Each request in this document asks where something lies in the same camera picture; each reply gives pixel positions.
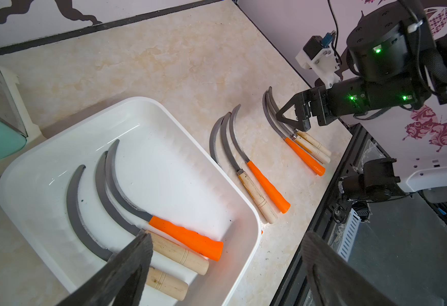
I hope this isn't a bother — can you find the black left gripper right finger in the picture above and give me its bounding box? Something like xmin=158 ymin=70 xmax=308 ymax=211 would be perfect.
xmin=301 ymin=232 xmax=395 ymax=305

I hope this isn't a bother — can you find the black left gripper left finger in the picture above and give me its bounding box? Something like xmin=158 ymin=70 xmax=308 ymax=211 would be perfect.
xmin=59 ymin=233 xmax=153 ymax=305

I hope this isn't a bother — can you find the white vented cable duct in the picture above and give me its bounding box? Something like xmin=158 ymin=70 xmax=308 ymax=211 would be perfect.
xmin=337 ymin=209 xmax=361 ymax=261

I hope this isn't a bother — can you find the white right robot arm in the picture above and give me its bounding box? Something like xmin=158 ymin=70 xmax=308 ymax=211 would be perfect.
xmin=276 ymin=1 xmax=447 ymax=204

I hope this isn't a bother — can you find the wooden handle sickle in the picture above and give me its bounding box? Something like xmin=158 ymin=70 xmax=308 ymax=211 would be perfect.
xmin=220 ymin=112 xmax=278 ymax=224
xmin=66 ymin=164 xmax=188 ymax=301
xmin=94 ymin=151 xmax=209 ymax=275
xmin=266 ymin=87 xmax=331 ymax=164
xmin=278 ymin=122 xmax=331 ymax=164

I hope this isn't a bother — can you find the white plastic storage tray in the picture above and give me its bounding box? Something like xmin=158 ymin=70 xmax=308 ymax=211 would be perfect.
xmin=0 ymin=97 xmax=261 ymax=305

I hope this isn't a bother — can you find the black base frame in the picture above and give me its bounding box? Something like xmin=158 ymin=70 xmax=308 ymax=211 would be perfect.
xmin=269 ymin=124 xmax=447 ymax=306

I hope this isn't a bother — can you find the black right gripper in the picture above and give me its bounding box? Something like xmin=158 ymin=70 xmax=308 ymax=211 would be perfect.
xmin=276 ymin=76 xmax=430 ymax=132

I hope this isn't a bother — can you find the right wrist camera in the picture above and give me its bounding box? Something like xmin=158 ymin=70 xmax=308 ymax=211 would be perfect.
xmin=296 ymin=31 xmax=342 ymax=89

